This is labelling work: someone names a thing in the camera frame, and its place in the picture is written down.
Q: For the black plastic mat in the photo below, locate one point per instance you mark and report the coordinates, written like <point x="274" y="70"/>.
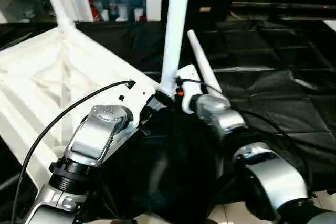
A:
<point x="273" y="103"/>

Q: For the white plastic table top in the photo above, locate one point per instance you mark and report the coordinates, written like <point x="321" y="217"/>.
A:
<point x="52" y="77"/>

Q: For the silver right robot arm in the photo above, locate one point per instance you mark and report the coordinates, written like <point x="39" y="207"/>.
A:
<point x="262" y="177"/>

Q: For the red bottle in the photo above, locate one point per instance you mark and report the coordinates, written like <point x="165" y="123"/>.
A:
<point x="94" y="10"/>

